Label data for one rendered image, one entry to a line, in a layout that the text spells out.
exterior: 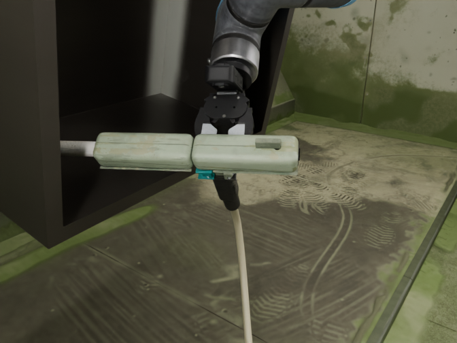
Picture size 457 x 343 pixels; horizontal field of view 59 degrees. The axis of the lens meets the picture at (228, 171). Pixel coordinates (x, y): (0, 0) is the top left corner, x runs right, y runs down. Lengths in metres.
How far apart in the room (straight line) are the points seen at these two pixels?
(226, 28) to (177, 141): 0.26
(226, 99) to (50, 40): 0.31
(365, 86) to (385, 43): 0.26
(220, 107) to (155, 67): 0.50
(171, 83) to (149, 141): 0.56
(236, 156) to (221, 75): 0.12
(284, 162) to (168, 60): 0.66
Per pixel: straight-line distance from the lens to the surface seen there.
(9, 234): 1.51
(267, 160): 0.57
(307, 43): 2.71
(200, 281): 1.19
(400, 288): 1.26
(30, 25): 0.49
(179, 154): 0.59
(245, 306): 0.90
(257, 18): 0.75
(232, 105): 0.68
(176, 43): 1.13
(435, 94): 2.50
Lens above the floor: 0.77
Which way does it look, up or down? 23 degrees down
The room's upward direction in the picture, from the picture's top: straight up
